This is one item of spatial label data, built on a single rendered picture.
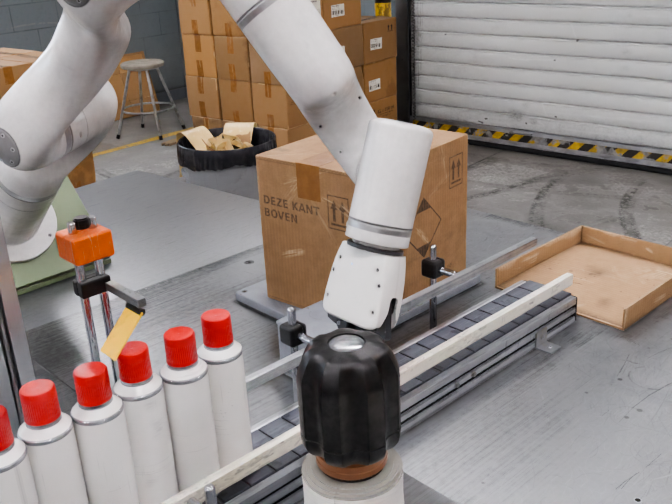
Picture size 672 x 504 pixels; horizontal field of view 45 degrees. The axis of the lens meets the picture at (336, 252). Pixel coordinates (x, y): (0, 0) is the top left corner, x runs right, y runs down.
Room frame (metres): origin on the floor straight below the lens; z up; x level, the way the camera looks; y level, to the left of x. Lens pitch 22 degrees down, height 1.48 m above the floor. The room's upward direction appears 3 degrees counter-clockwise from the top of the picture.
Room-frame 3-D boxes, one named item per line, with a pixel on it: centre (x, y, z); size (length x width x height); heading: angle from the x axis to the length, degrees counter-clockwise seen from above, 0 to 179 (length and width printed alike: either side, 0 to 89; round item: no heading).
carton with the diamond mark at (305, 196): (1.38, -0.06, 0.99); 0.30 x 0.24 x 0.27; 139
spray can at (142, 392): (0.74, 0.22, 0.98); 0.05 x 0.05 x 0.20
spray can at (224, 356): (0.81, 0.14, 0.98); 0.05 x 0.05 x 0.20
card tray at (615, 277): (1.39, -0.49, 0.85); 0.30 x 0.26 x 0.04; 133
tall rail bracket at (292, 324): (0.99, 0.05, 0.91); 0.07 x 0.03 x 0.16; 43
